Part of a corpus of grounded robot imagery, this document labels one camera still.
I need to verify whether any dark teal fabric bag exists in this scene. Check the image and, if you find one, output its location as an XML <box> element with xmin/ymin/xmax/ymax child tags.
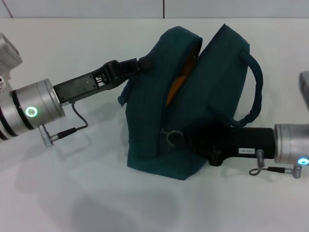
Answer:
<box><xmin>117</xmin><ymin>24</ymin><xmax>264</xmax><ymax>181</ymax></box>

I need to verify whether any silver zipper pull ring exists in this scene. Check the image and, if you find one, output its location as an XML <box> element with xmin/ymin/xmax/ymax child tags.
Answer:
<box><xmin>166</xmin><ymin>130</ymin><xmax>186</xmax><ymax>147</ymax></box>

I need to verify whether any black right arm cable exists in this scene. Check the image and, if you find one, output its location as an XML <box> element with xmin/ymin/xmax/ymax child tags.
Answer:
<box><xmin>248</xmin><ymin>149</ymin><xmax>303</xmax><ymax>179</ymax></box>

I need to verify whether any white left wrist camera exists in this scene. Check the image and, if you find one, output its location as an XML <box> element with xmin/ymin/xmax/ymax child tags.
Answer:
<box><xmin>0</xmin><ymin>33</ymin><xmax>24</xmax><ymax>95</ymax></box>

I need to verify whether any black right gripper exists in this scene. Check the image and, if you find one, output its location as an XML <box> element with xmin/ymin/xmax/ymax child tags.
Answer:
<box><xmin>186</xmin><ymin>123</ymin><xmax>276</xmax><ymax>167</ymax></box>

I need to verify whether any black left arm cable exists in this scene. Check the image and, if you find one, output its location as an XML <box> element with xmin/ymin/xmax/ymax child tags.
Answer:
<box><xmin>40</xmin><ymin>101</ymin><xmax>89</xmax><ymax>147</ymax></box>

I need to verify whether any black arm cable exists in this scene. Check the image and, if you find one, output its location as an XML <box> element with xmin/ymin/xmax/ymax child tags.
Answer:
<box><xmin>40</xmin><ymin>101</ymin><xmax>89</xmax><ymax>147</ymax></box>
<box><xmin>248</xmin><ymin>149</ymin><xmax>303</xmax><ymax>179</ymax></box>

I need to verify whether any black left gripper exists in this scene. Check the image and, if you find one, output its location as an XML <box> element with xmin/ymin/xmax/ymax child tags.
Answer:
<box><xmin>53</xmin><ymin>55</ymin><xmax>154</xmax><ymax>106</ymax></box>

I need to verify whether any yellow banana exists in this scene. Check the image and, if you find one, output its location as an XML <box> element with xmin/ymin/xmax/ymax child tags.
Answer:
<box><xmin>166</xmin><ymin>44</ymin><xmax>201</xmax><ymax>107</ymax></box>

